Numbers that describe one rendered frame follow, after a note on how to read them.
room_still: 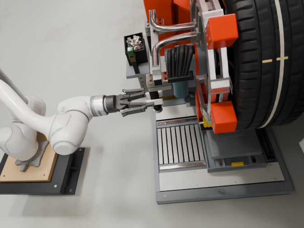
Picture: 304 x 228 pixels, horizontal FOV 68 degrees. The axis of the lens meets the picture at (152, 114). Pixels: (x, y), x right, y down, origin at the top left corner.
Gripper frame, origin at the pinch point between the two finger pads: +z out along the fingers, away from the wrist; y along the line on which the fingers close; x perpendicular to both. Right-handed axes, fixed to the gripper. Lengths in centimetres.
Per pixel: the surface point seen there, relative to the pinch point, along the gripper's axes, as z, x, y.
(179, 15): 17, -4, -61
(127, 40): -20, -27, -78
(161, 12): 7, 1, -60
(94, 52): -75, -83, -144
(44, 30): -150, -83, -205
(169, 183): -2, -75, 12
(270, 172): 61, -75, 11
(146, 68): -9, -38, -58
